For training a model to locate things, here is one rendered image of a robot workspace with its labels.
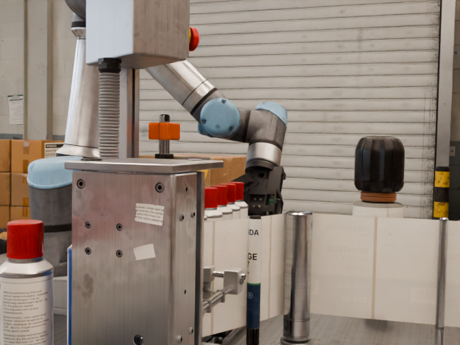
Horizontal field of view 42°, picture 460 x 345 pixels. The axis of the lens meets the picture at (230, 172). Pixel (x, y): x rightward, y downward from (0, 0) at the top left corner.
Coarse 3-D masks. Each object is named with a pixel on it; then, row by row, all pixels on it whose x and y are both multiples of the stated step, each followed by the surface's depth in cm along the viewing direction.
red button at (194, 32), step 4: (192, 28) 93; (192, 32) 92; (196, 32) 93; (192, 36) 92; (196, 36) 93; (192, 40) 93; (196, 40) 93; (192, 44) 93; (196, 44) 93; (192, 48) 93
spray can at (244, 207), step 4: (236, 184) 115; (240, 184) 115; (236, 188) 115; (240, 188) 115; (236, 192) 115; (240, 192) 115; (236, 196) 115; (240, 196) 115; (236, 200) 115; (240, 200) 115; (240, 204) 115; (244, 204) 115; (240, 208) 114; (244, 208) 115; (240, 212) 114; (244, 212) 115; (240, 216) 114; (244, 216) 115
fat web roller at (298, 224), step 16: (288, 224) 83; (304, 224) 82; (288, 240) 83; (304, 240) 82; (288, 256) 83; (304, 256) 82; (288, 272) 83; (304, 272) 82; (288, 288) 83; (304, 288) 82; (288, 304) 83; (304, 304) 83; (288, 320) 83; (304, 320) 83; (288, 336) 83; (304, 336) 83
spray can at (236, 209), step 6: (228, 186) 110; (234, 186) 110; (228, 192) 110; (234, 192) 111; (228, 198) 110; (234, 198) 111; (228, 204) 110; (234, 204) 111; (234, 210) 109; (234, 216) 110
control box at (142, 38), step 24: (96, 0) 94; (120, 0) 87; (144, 0) 85; (168, 0) 87; (96, 24) 94; (120, 24) 87; (144, 24) 85; (168, 24) 88; (96, 48) 94; (120, 48) 87; (144, 48) 86; (168, 48) 88
